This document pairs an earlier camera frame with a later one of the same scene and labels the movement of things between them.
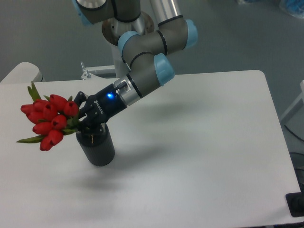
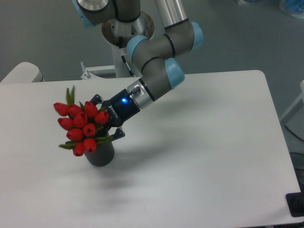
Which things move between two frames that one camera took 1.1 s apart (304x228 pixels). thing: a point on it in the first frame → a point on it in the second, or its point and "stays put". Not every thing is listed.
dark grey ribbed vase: (101, 155) stays put
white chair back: (25, 72) stays put
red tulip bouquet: (54, 117) → (83, 121)
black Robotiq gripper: (105, 104) → (121, 108)
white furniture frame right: (299, 98) stays put
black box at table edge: (295, 203) stays put
